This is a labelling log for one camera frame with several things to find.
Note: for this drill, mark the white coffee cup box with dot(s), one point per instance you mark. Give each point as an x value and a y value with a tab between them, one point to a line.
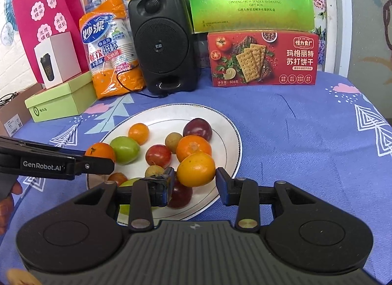
57	59

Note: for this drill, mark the light green shoe box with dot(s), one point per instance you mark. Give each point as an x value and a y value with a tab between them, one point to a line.
67	99

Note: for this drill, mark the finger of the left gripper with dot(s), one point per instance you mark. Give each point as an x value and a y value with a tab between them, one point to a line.
45	147
35	162

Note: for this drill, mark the orange paper cup package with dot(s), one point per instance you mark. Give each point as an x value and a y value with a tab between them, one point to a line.
112	57

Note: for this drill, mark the small red fruit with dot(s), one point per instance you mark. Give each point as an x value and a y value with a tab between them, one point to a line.
118	177

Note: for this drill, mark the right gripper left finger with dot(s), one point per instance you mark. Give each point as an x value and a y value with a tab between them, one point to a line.
149	192

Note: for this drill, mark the blue patterned tablecloth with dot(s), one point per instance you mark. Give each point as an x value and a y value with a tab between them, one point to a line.
327	139

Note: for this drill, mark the pink tote bag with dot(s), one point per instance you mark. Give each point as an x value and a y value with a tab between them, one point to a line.
38	20

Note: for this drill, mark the dark purple plum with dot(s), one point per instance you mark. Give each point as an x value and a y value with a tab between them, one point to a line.
180	196
198	127

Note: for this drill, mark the person's left hand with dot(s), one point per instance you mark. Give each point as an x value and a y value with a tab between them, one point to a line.
7	207

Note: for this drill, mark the white round plate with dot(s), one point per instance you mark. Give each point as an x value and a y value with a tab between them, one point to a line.
226	142

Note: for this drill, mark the large orange tangerine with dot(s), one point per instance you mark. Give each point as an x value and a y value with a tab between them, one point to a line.
191	144

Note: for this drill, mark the small orange tangerine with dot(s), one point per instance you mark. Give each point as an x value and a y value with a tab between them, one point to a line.
139	132

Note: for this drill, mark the brown cardboard box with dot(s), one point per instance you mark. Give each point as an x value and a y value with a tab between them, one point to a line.
14	113

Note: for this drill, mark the red apple fruit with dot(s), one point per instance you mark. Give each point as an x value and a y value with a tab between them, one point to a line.
159	155

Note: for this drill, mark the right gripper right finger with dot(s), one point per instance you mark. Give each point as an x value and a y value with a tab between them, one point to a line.
244	194

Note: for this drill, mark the yellow green small fruit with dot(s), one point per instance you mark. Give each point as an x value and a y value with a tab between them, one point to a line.
172	141

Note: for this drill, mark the black speaker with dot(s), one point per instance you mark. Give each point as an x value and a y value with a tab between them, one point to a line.
164	44

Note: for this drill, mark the yellow orange fruit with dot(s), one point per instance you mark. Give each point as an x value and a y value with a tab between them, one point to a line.
196	170

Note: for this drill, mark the red cracker box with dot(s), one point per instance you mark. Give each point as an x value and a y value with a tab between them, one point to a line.
262	57

